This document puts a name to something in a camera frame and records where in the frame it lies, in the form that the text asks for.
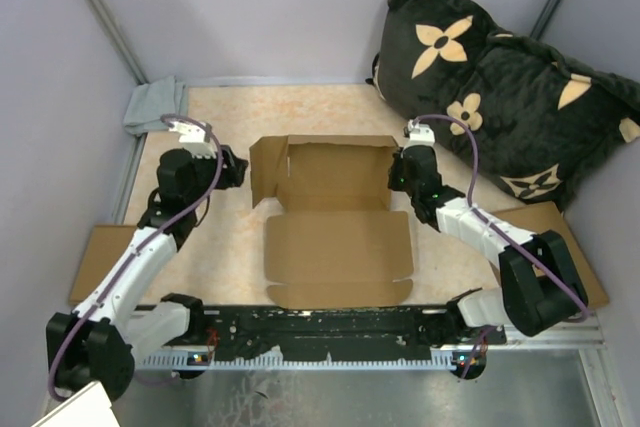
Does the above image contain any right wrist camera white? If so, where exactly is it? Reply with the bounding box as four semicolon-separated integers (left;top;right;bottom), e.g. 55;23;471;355
404;120;435;149

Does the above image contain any brown cardboard box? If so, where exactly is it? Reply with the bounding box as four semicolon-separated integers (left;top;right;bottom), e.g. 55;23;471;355
250;135;414;310

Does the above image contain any folded cardboard box left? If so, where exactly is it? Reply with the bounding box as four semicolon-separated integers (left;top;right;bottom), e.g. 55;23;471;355
68;225;137;306

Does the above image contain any grey folded cloth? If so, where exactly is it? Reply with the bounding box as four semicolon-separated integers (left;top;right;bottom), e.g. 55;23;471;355
123;76;188;136

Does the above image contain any folded cardboard box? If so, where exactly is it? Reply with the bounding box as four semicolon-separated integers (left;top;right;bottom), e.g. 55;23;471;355
68;225;137;306
493;202;609;310

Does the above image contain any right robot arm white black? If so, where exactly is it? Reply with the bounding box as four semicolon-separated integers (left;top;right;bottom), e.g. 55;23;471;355
388;145;591;343

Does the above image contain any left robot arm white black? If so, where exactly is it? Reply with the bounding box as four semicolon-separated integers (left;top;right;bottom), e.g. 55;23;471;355
45;145;249;402

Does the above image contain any aluminium rail frame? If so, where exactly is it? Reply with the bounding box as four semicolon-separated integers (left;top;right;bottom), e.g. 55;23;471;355
42;309;624;427

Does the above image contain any folded cardboard box right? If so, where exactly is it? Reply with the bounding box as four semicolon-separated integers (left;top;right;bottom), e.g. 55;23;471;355
493;202;609;310

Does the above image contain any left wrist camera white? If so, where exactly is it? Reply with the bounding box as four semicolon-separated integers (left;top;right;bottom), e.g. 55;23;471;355
168;120;217;158

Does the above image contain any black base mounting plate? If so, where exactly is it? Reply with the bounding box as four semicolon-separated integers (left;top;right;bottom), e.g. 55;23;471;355
166;305;483;362

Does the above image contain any black floral plush pillow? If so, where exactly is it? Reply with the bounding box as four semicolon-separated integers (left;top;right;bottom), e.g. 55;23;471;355
370;0;639;209

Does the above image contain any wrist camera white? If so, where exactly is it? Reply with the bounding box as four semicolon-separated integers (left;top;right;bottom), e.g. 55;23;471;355
168;120;217;158
404;120;435;149

